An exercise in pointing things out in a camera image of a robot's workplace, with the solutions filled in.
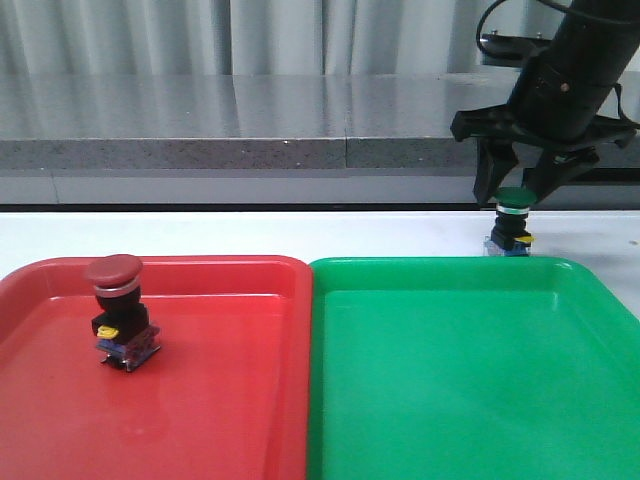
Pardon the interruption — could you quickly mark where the red plastic tray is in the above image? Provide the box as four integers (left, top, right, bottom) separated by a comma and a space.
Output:
1, 256, 312, 479

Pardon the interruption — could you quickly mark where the grey curtain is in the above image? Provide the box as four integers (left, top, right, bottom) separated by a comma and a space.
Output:
0, 0, 596, 78

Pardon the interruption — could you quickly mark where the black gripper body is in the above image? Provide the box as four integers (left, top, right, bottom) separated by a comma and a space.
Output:
450, 104, 636, 150

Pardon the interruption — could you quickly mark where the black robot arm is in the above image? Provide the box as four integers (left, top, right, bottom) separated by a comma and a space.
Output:
451, 1, 639, 205

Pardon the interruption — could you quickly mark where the red mushroom push button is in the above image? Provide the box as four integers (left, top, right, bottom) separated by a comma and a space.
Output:
85, 254, 160, 372

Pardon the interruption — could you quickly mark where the grey granite counter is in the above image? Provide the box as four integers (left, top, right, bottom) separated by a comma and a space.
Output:
0, 72, 640, 214

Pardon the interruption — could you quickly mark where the green mushroom push button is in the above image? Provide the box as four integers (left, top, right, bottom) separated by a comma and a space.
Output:
484, 187, 537, 257

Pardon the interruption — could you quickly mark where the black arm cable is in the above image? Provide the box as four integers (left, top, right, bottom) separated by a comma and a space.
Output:
475, 0, 506, 54

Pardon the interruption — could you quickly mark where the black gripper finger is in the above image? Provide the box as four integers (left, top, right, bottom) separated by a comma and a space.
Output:
473, 138, 518, 205
529, 147, 600, 203

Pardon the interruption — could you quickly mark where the green plastic tray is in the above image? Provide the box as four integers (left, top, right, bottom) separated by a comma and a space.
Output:
307, 257, 639, 479

